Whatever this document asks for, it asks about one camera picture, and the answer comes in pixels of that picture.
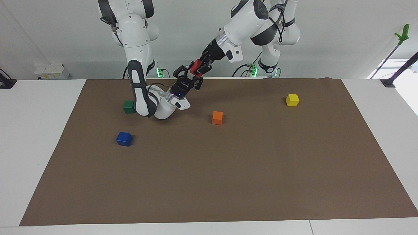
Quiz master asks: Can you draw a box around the black left arm base cable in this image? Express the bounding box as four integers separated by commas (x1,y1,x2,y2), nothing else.
232,51,263,78

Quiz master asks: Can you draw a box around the grey pole with green tip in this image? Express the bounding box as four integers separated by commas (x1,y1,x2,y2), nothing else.
369,23,410,80

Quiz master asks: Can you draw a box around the black clamp stand with pole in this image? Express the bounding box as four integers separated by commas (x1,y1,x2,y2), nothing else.
380,52,418,88

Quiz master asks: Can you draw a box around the blue wooden block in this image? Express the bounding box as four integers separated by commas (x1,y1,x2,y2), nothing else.
116,132,133,147

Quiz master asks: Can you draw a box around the red wooden block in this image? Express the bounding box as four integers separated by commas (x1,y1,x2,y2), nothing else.
190,60,204,78

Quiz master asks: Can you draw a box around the black table clamp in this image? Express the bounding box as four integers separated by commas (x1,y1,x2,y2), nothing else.
0,69,17,89

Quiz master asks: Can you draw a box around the white power strip box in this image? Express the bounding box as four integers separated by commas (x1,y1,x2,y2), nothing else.
34,63,70,80

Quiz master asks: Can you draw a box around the brown table mat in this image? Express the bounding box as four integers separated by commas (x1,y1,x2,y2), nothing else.
19,78,418,226

